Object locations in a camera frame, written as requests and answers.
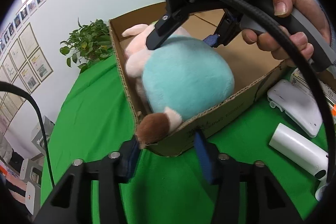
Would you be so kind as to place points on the white flat device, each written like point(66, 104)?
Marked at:
point(296, 104)

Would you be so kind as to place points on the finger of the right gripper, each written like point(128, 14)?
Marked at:
point(227, 29)
point(165, 27)

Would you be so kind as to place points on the plush toy green hair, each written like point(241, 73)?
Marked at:
point(179, 80)

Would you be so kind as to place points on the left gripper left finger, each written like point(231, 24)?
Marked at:
point(71, 198)

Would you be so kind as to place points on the brown cardboard box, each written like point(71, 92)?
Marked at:
point(254, 71)

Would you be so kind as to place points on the white hair dryer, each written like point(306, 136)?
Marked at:
point(304, 153)

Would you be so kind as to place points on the green potted plant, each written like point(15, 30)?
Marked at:
point(87, 45)

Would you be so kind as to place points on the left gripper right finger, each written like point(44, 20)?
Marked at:
point(266, 201)

